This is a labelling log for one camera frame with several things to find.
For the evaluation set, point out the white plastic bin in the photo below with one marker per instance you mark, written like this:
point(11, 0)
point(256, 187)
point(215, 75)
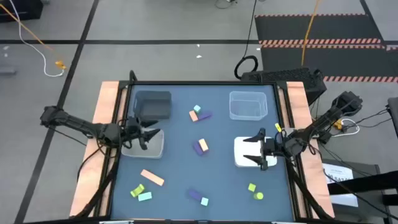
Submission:
point(245, 147)
point(155, 150)

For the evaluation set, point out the clear plastic bin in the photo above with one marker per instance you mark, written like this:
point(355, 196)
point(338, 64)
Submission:
point(248, 105)

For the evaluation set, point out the yellow-green arch block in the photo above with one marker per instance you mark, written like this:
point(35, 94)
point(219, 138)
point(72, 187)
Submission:
point(136, 191)

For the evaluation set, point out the dark grey cabinet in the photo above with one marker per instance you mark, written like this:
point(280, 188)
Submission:
point(367, 168)

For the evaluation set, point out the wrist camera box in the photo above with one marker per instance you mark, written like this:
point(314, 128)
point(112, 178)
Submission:
point(132, 123)
point(270, 145)

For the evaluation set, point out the wooden side board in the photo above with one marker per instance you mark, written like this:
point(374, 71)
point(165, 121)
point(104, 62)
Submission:
point(104, 102)
point(295, 93)

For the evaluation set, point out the black metal beam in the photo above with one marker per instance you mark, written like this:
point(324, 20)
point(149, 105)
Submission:
point(373, 182)

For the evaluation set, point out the dark grey plastic bin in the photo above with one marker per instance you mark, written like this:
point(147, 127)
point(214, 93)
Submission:
point(152, 104)

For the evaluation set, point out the teal rectangular block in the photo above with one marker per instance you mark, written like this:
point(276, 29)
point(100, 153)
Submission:
point(145, 196)

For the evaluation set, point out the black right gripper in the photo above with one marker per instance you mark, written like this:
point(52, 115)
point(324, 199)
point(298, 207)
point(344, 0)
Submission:
point(263, 150)

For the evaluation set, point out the white paper sheet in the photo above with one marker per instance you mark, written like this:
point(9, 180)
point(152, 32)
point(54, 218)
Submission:
point(339, 174)

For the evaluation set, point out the black cabinet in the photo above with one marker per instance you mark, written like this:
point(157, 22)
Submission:
point(18, 9)

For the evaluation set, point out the black striped floor mat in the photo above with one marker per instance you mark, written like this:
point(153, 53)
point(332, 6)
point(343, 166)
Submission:
point(342, 29)

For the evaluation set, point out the purple rectangular block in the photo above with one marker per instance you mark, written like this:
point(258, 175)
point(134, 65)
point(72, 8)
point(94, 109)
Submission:
point(205, 116)
point(194, 194)

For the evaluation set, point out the yellow-green cylinder block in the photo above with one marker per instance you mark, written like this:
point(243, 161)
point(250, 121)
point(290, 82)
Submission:
point(258, 196)

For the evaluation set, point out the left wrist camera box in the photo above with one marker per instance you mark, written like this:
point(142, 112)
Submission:
point(132, 123)

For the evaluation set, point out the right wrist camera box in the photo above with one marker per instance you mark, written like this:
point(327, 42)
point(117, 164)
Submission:
point(270, 145)

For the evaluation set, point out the small teal cube block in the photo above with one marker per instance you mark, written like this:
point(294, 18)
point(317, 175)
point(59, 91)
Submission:
point(204, 201)
point(197, 108)

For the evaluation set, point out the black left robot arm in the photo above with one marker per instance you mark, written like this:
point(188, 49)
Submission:
point(77, 124)

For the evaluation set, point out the yellow-green cube block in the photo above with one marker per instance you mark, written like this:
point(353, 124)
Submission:
point(252, 187)

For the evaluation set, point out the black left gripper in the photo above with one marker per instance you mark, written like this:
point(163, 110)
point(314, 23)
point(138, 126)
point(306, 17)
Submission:
point(136, 136)

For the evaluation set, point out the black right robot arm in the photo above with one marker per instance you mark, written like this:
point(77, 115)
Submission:
point(314, 126)

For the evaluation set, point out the yellow power plug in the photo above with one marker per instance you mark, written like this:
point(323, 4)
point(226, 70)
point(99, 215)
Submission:
point(338, 124)

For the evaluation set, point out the long orange block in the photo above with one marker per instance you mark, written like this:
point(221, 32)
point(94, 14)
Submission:
point(152, 177)

